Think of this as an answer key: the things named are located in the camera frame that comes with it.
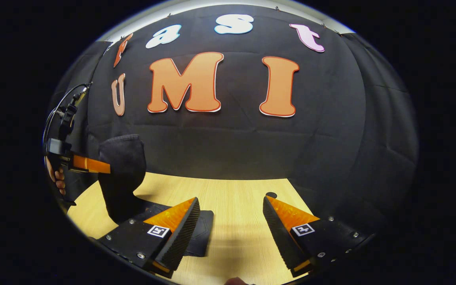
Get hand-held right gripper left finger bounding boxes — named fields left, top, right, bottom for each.
left=89, top=197, right=201, bottom=279

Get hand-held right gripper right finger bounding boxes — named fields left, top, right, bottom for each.
left=262, top=195, right=375, bottom=278

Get dark jeans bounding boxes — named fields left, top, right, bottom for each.
left=98, top=134, right=215, bottom=258

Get black backdrop cloth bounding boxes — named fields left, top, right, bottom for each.
left=46, top=4, right=419, bottom=238

